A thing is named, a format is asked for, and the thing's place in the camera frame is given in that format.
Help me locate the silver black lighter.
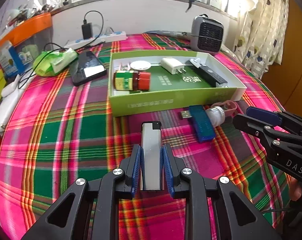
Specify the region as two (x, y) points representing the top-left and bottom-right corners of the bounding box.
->
(140, 121), (163, 191)

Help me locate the white USB charger plug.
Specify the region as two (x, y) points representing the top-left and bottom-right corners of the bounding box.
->
(161, 57), (186, 75)

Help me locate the red medicine bottle green label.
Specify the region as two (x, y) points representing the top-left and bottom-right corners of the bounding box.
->
(113, 70), (151, 91)

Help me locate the person's right hand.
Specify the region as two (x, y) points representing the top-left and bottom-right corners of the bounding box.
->
(289, 177), (302, 201)

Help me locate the pink plastic hanger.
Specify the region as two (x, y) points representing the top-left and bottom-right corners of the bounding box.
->
(211, 100), (238, 117)

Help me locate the blue USB card reader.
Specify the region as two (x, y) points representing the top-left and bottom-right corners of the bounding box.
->
(180, 105), (216, 142)

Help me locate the floral white curtain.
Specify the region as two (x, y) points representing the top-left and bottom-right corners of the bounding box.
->
(233, 0), (289, 79)

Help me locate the grey mini heater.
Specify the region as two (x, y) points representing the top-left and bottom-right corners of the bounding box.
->
(190, 14), (224, 55)

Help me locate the grey floral folded cloth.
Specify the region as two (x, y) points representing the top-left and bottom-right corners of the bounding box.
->
(144, 30), (191, 40)

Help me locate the white small device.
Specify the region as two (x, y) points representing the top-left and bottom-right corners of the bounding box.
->
(1, 75), (21, 98)

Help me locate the green and white shallow box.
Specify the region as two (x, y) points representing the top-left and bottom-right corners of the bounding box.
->
(108, 50), (246, 116)

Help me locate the black smartphone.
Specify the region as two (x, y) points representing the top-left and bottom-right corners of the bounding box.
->
(69, 50), (107, 87)

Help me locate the green tissue pack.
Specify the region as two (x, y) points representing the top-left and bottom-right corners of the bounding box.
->
(33, 48), (78, 77)

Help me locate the white knob green base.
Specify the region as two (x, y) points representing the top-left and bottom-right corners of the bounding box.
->
(130, 60), (152, 71)

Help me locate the blue white carton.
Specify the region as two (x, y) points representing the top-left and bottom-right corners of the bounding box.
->
(0, 41), (25, 79)

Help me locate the white power strip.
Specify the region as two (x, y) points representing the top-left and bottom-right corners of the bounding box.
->
(64, 31), (127, 50)

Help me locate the orange lidded storage bin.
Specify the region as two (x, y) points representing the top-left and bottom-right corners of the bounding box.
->
(0, 12), (52, 64)

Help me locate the black power adapter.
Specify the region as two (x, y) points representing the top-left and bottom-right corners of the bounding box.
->
(81, 19), (93, 40)

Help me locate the black charging cable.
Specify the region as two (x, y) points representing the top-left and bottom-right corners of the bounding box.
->
(17, 10), (105, 90)

